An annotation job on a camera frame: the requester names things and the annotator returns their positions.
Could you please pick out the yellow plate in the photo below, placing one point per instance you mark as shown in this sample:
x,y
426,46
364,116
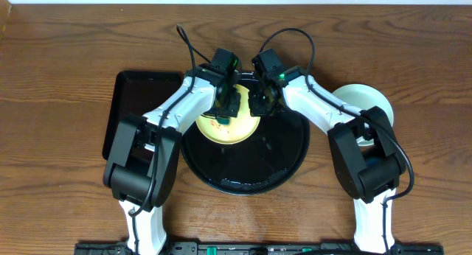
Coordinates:
x,y
237,129

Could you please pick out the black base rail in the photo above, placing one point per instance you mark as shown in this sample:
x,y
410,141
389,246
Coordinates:
x,y
193,248

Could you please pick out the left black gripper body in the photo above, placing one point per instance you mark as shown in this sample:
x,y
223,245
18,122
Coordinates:
x,y
228,107

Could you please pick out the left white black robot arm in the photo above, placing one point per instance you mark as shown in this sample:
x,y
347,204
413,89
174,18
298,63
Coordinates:
x,y
141,166

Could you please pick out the black rectangular tray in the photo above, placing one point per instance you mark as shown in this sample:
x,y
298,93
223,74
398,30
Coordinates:
x,y
138,92

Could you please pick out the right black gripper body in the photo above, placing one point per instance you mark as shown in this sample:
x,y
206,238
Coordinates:
x,y
260,103

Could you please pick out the green yellow sponge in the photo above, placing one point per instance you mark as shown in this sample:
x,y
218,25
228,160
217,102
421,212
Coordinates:
x,y
223,120

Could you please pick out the light green plate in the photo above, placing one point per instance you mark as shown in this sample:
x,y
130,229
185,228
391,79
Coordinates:
x,y
365,97

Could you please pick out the black round tray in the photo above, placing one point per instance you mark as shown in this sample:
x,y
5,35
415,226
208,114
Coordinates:
x,y
260,163

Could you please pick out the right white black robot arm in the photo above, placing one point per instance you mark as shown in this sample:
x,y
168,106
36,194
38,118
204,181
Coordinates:
x,y
365,153

